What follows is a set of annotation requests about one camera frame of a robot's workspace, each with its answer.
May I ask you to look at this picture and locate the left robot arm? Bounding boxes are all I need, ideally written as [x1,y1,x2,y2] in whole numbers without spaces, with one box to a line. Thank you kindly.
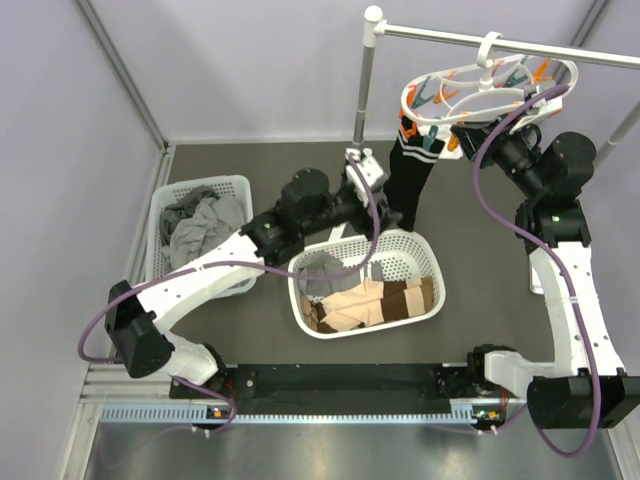
[102,166,396,397]

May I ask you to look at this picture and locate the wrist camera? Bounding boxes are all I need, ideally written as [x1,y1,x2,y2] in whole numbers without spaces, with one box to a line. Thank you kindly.
[345,148,388,194]
[522,81,570,122]

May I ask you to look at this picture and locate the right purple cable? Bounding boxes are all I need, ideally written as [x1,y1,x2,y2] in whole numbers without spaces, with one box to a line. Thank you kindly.
[472,84,601,459]

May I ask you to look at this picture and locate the grey slotted cable duct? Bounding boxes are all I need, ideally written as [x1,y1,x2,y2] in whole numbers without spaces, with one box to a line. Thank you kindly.
[100,404,503,425]

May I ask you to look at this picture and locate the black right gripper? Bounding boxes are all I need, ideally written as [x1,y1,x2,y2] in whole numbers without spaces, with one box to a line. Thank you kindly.
[451,108,545,199]

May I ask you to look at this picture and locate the black sock with white stripes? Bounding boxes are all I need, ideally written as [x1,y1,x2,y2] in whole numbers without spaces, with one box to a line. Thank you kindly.
[384,130,445,232]

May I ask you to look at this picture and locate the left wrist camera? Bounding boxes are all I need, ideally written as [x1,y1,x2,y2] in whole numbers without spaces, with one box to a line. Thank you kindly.
[345,148,388,194]

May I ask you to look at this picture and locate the white oval sock basket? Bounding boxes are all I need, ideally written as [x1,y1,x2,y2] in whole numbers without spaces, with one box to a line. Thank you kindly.
[288,229,446,340]

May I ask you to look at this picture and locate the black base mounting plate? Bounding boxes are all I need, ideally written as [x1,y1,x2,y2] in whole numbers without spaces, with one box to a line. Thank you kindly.
[168,363,506,416]

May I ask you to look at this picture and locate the teal clothes peg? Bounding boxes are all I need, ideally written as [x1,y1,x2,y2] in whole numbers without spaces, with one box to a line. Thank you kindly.
[422,125,439,151]

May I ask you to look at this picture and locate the grey clothes pile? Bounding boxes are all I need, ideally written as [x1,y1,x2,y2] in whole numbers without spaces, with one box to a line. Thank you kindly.
[158,186,246,272]

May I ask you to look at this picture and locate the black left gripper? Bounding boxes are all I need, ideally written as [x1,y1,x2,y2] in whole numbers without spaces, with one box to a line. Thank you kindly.
[302,183,401,242]

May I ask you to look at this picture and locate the white sock on hanger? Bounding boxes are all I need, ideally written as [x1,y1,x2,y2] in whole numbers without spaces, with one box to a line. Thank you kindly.
[439,136,464,160]

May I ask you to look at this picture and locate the white round clip hanger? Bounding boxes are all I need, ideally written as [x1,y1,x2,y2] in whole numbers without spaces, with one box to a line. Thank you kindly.
[399,32,579,135]

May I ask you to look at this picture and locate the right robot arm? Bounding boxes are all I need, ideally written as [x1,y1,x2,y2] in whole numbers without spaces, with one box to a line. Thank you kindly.
[452,123,639,430]

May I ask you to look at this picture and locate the brown beige striped socks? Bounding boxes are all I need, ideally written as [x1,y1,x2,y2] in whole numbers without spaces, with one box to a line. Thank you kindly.
[300,276,435,335]

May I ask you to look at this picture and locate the white drying rack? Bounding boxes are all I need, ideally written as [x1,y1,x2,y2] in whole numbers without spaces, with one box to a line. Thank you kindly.
[329,4,640,296]

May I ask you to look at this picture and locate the orange clothes peg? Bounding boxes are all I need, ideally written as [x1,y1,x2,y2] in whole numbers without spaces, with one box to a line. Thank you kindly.
[399,116,419,140]

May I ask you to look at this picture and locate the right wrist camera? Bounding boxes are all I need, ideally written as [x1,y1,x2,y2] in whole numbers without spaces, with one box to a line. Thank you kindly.
[522,81,570,122]

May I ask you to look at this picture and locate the white rectangular laundry basket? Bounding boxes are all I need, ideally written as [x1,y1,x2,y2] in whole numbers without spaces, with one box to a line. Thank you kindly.
[145,175,253,281]

